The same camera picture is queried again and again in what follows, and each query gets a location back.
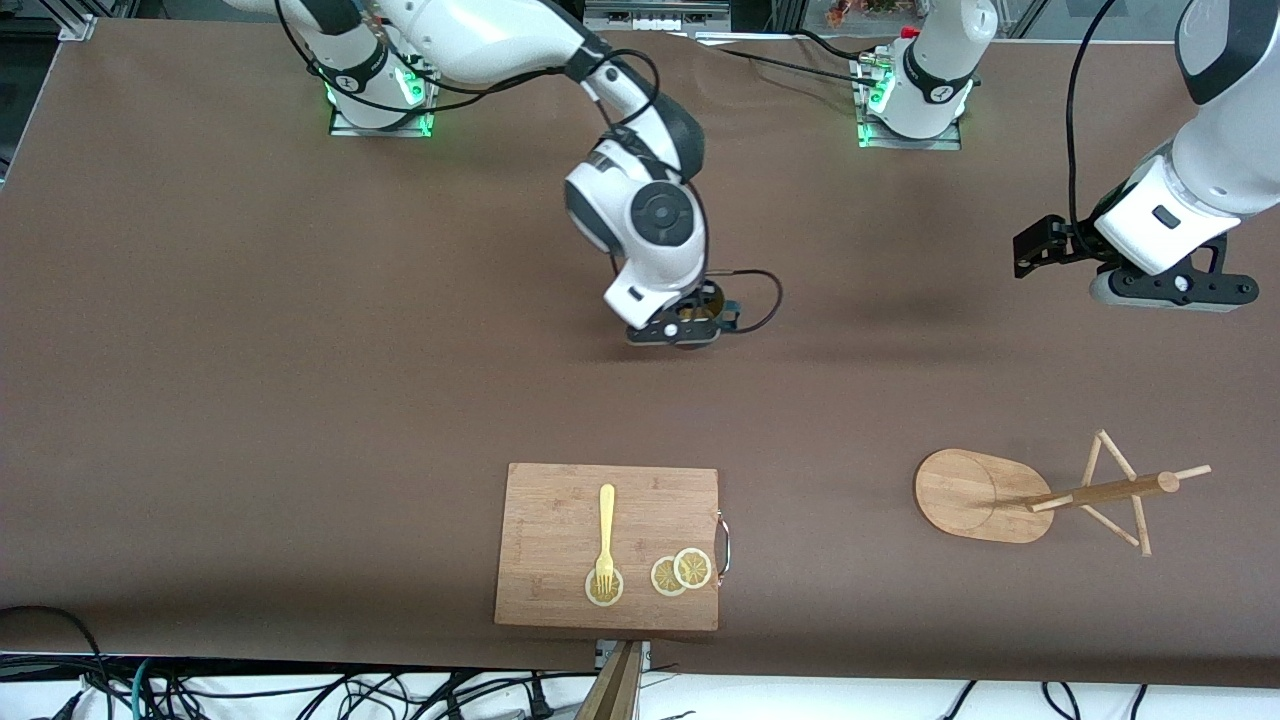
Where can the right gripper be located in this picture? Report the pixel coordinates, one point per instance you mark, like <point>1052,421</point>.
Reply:
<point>717,299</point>

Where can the lemon slice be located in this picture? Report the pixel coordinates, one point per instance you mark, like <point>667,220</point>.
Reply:
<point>694,568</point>
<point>592,595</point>
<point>662,578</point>

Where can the wooden post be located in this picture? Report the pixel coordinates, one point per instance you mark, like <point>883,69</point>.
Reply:
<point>612,695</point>

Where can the yellow plastic fork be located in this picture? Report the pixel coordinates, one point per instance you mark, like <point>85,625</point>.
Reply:
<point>606,520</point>

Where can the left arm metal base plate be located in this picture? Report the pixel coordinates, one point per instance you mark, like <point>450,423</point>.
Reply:
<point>910,143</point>

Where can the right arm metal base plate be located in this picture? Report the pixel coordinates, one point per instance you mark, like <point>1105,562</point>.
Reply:
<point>380,128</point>

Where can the metal bracket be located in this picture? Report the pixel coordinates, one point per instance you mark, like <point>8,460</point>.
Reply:
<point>603,652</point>

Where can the orange red object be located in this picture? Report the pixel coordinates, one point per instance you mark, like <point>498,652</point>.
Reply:
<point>860,12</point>

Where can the aluminium corner bracket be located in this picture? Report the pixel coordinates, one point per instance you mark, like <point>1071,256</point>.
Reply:
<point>78,28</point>

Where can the brown table cover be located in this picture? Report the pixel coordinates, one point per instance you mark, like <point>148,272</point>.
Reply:
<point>300,300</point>

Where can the wooden cup rack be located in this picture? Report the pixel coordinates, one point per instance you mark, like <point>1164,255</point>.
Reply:
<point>965,495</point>

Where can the black plug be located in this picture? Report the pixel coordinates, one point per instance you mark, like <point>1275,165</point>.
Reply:
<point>540,705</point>

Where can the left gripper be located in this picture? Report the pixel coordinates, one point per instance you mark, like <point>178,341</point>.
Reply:
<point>1078,240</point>

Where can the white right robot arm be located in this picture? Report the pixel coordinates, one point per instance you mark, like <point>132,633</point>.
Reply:
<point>480,35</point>

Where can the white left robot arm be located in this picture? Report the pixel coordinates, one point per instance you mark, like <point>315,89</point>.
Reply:
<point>940,60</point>

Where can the wooden cutting board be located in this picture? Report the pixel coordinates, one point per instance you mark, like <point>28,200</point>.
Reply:
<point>550,530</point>

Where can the grey power strip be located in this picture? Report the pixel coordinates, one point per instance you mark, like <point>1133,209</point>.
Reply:
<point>655,15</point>

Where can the dark green mug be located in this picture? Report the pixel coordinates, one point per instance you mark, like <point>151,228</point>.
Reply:
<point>690,320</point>

